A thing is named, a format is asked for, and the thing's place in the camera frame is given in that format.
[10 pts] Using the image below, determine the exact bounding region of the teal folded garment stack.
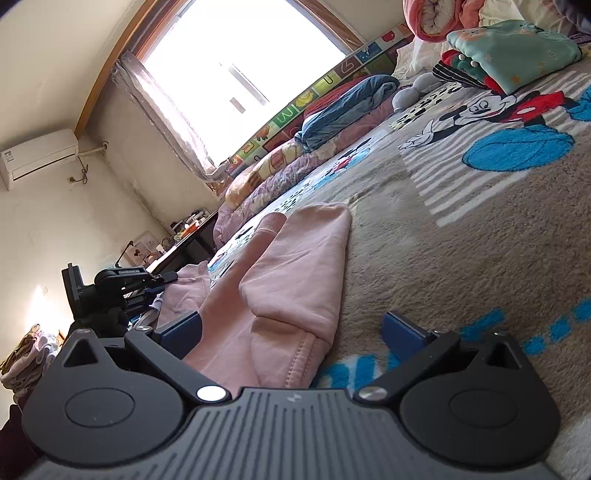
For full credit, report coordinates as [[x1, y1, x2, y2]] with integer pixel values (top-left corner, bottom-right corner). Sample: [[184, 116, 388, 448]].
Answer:
[[433, 20, 582, 94]]

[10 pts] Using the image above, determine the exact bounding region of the grey plush toy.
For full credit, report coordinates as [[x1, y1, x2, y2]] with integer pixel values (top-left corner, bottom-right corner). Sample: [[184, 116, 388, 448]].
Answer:
[[392, 72, 444, 113]]

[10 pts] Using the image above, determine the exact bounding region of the blue folded quilt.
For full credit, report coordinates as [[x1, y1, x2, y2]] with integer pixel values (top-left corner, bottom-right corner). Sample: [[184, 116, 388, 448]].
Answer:
[[294, 74, 400, 153]]

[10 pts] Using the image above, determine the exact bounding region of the colourful alphabet headboard mat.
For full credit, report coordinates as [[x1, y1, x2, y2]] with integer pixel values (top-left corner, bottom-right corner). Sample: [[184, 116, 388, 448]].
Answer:
[[224, 23, 414, 178]]

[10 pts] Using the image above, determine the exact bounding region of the cream white duvet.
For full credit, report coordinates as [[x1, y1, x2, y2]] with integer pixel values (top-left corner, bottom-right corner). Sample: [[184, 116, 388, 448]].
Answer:
[[392, 0, 591, 80]]

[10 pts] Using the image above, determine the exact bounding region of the yellow patterned pillow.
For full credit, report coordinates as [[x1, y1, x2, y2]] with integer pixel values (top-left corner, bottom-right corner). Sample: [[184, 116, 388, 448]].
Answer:
[[224, 139, 303, 211]]

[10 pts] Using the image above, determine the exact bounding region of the pink sweatshirt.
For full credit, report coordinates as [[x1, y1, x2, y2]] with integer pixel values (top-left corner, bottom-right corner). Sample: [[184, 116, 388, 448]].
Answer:
[[156, 203, 352, 394]]

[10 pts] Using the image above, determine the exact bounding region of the stacked folded clothes pile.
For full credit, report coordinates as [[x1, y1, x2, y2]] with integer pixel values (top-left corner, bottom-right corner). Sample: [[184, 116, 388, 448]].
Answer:
[[1, 324, 63, 404]]

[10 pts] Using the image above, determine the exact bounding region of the purple floral quilt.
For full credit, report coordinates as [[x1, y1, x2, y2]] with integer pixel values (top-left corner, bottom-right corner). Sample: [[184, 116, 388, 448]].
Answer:
[[212, 94, 394, 248]]

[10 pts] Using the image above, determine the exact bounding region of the pink rolled comforter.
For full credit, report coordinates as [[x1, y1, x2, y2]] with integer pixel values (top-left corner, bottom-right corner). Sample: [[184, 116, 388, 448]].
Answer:
[[402, 0, 485, 43]]

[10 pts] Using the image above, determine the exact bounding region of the white air conditioner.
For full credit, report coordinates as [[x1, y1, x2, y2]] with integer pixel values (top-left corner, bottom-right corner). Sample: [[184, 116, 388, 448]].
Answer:
[[1, 129, 78, 191]]

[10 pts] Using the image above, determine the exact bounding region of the dark side desk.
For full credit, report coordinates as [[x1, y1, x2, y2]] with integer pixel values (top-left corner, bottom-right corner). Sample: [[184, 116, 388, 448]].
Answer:
[[146, 212, 218, 274]]

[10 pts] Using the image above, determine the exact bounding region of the window curtain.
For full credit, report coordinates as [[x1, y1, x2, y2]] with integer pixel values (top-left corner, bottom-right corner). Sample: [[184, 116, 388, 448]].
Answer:
[[111, 51, 232, 198]]

